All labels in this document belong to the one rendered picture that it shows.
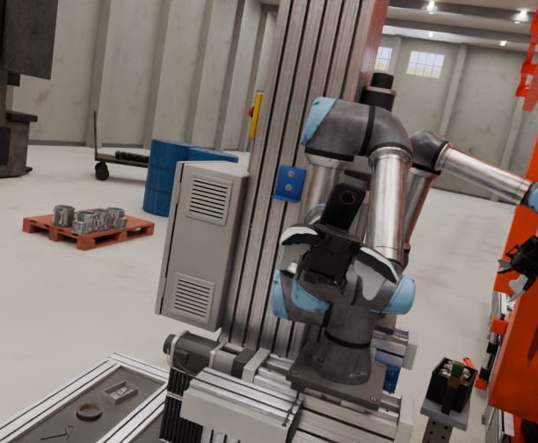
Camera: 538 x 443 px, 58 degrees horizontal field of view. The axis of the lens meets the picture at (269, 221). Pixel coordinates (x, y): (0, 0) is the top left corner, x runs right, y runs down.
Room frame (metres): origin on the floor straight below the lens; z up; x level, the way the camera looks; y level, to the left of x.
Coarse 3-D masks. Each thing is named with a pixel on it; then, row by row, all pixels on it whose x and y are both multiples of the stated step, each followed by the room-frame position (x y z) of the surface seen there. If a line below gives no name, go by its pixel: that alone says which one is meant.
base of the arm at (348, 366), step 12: (324, 336) 1.12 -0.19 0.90; (324, 348) 1.10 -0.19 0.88; (336, 348) 1.08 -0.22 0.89; (348, 348) 1.07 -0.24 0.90; (360, 348) 1.08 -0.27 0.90; (312, 360) 1.12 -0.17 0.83; (324, 360) 1.08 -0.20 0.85; (336, 360) 1.07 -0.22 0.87; (348, 360) 1.07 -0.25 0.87; (360, 360) 1.08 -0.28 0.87; (324, 372) 1.07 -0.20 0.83; (336, 372) 1.06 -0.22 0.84; (348, 372) 1.06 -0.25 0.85; (360, 372) 1.08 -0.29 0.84; (348, 384) 1.06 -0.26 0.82
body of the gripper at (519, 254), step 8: (528, 240) 1.50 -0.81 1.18; (536, 240) 1.46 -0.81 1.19; (520, 248) 1.50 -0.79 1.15; (528, 248) 1.49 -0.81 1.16; (536, 248) 1.47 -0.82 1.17; (512, 256) 1.52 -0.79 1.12; (520, 256) 1.48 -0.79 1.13; (528, 256) 1.48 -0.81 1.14; (536, 256) 1.48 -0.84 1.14; (512, 264) 1.49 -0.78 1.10; (520, 264) 1.48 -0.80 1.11; (528, 264) 1.47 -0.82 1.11; (536, 264) 1.47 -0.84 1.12; (528, 272) 1.48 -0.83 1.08
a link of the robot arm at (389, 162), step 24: (384, 120) 1.08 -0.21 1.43; (384, 144) 1.05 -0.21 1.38; (408, 144) 1.07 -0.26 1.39; (384, 168) 1.02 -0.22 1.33; (408, 168) 1.07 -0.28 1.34; (384, 192) 0.98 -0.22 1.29; (384, 216) 0.94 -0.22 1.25; (384, 240) 0.90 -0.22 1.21; (360, 288) 0.83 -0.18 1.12; (384, 288) 0.83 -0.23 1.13; (408, 288) 0.84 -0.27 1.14; (384, 312) 0.84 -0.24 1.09
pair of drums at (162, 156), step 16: (160, 144) 6.08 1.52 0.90; (176, 144) 6.07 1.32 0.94; (160, 160) 6.06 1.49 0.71; (176, 160) 6.06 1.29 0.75; (192, 160) 5.76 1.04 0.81; (208, 160) 5.67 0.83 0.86; (224, 160) 5.72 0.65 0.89; (160, 176) 6.05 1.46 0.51; (144, 192) 6.24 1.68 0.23; (160, 192) 6.05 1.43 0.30; (144, 208) 6.16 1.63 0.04; (160, 208) 6.05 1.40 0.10
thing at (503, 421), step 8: (504, 296) 3.82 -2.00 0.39; (496, 304) 3.89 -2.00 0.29; (504, 304) 3.58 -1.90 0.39; (496, 312) 3.66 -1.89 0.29; (504, 312) 3.37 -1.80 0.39; (504, 336) 2.85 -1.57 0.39; (496, 360) 2.66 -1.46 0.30; (496, 416) 1.98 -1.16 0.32; (504, 416) 1.86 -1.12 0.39; (512, 416) 1.87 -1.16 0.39; (488, 424) 2.11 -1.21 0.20; (496, 424) 1.91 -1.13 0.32; (504, 424) 1.79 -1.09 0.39; (512, 424) 1.80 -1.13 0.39; (496, 432) 1.84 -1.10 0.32; (504, 432) 1.73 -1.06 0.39; (512, 432) 1.74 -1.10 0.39; (496, 440) 1.78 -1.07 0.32; (504, 440) 1.76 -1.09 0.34
